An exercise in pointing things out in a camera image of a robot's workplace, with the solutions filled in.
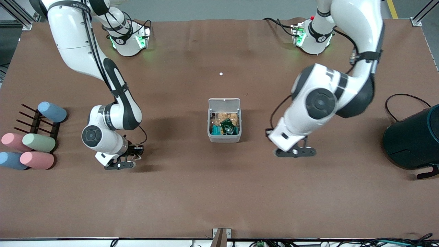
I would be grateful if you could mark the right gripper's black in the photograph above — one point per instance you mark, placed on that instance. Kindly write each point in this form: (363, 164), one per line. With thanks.
(131, 150)

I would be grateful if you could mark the white rubber band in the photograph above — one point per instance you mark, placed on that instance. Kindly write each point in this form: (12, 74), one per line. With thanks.
(139, 157)

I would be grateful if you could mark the small white trash bin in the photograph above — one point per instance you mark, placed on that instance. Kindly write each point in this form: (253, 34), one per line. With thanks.
(224, 139)

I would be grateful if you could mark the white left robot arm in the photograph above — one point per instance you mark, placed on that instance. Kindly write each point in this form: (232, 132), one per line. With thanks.
(356, 20)

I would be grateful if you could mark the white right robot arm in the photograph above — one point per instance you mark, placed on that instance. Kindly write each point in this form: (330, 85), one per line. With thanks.
(72, 37)

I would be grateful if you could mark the dark green packet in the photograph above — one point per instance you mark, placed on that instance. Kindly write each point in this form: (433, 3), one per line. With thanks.
(228, 127)

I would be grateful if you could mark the dark wooden cup rack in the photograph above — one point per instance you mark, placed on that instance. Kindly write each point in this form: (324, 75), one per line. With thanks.
(56, 130)

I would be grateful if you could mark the pink cup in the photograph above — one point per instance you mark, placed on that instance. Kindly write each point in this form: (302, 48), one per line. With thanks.
(12, 141)
(37, 160)

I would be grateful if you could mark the pale green cup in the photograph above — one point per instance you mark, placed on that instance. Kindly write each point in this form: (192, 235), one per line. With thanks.
(39, 143)

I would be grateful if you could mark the blue cup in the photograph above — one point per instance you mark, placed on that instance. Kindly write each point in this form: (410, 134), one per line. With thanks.
(53, 112)
(10, 160)

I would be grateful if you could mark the dark teal cylindrical device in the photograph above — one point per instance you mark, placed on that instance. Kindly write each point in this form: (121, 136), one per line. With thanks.
(411, 140)

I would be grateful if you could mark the metal table bracket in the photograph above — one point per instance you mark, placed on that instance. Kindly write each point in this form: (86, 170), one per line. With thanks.
(221, 236)

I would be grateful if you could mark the aluminium frame strut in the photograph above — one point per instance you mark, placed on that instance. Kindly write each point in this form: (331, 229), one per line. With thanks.
(416, 22)
(26, 25)

